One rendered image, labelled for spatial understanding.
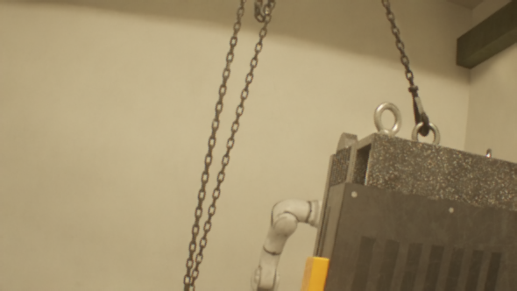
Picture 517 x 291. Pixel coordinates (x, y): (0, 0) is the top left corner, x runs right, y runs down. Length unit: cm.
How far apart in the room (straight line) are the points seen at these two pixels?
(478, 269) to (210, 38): 273
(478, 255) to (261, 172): 251
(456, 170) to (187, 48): 252
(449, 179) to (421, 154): 8
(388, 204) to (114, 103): 263
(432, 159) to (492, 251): 26
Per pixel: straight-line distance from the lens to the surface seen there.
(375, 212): 151
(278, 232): 307
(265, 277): 318
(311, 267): 150
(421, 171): 168
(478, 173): 174
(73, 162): 398
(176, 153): 396
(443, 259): 156
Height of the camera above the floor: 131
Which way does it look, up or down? 8 degrees up
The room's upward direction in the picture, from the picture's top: 10 degrees clockwise
